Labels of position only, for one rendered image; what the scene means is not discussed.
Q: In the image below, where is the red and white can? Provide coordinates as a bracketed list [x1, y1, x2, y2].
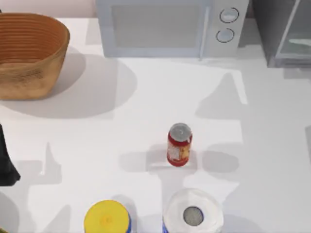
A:
[167, 122, 193, 168]

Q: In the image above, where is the pale microwave oven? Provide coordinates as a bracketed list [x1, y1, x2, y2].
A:
[95, 0, 249, 61]

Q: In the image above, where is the white paper roll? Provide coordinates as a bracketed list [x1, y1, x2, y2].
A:
[162, 188, 224, 233]

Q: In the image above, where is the microwave knob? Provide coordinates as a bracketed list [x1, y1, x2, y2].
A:
[219, 7, 240, 24]
[216, 27, 235, 44]

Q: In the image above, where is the yellow-lidded blue can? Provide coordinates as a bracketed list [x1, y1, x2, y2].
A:
[83, 199, 133, 233]

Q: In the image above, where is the brown woven basket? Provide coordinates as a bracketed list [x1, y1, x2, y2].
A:
[0, 13, 71, 100]

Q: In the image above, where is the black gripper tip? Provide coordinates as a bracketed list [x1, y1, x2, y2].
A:
[0, 124, 21, 187]

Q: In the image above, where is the microwave door handle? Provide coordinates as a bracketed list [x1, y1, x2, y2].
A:
[199, 6, 210, 61]

